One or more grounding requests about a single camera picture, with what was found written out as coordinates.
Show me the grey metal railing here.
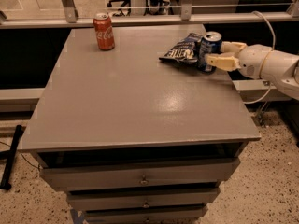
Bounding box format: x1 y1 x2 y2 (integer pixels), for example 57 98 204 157
1 0 298 29

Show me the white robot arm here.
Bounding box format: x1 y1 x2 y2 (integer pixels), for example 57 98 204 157
205 41 299 100

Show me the middle grey drawer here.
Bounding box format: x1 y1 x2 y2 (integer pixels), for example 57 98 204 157
67 188 220 211

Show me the red coca-cola can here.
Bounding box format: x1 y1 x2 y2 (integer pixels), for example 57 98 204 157
93 13 115 50

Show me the top grey drawer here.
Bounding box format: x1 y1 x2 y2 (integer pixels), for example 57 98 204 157
40 158 240 191

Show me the blue chip bag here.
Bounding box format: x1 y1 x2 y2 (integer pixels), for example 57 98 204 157
160 33 203 65

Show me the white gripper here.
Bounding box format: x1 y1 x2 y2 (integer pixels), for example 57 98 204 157
205 41 272 79

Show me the bottom grey drawer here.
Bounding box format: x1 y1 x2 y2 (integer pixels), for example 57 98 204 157
84 205 207 224

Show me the blue pepsi can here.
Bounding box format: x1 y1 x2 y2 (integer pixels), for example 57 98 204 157
199 31 222 74

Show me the grey drawer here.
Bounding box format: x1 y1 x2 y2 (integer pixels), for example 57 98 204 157
84 205 207 224
67 188 220 211
40 158 240 191

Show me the black bar on floor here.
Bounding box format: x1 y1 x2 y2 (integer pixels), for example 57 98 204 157
0 125 23 190

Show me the grey drawer cabinet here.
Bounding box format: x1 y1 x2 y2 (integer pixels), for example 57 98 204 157
17 23 262 224

